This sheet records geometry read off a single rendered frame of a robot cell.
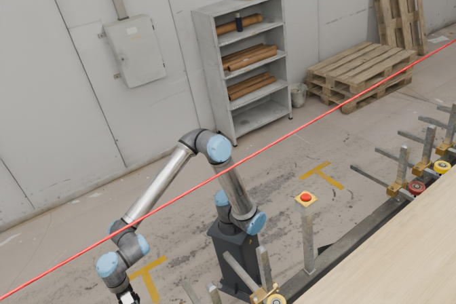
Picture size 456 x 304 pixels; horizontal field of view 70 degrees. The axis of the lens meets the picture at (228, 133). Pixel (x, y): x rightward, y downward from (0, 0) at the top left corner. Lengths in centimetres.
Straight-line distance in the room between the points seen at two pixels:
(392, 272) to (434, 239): 28
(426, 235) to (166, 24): 290
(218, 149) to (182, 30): 236
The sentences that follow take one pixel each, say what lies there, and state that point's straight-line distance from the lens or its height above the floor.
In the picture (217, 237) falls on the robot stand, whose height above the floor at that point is 60.
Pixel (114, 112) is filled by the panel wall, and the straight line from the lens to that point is 367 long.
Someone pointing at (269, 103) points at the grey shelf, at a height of 14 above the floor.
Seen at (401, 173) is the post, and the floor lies 92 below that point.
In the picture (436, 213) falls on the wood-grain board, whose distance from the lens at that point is 194.
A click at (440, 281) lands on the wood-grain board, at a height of 90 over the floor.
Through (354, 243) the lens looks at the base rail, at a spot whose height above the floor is 70.
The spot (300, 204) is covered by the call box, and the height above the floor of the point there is 121.
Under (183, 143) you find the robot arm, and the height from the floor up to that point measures 140.
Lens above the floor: 225
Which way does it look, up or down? 32 degrees down
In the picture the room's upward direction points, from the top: 11 degrees counter-clockwise
